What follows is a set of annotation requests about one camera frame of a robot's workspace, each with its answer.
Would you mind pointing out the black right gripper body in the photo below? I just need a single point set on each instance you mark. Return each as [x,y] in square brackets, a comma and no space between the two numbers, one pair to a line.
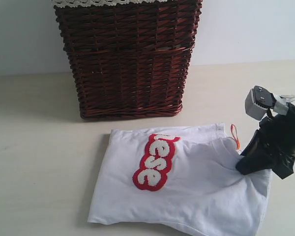
[279,132]

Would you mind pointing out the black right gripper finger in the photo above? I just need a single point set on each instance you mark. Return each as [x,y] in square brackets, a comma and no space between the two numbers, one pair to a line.
[256,156]
[285,165]

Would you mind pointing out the white t-shirt with red print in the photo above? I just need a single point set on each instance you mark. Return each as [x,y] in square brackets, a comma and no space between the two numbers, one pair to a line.
[181,177]

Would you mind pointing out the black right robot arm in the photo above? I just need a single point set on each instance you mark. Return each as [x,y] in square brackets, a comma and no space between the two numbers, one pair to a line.
[278,138]

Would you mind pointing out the dark brown wicker basket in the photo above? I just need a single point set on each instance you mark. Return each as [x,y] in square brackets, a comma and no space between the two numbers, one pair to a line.
[130,61]

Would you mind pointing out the cream lace basket liner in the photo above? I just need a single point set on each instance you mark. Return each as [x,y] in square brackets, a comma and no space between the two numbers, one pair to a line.
[88,3]

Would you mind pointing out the orange collar label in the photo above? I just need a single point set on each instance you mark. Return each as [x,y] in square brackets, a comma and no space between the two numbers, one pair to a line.
[235,136]

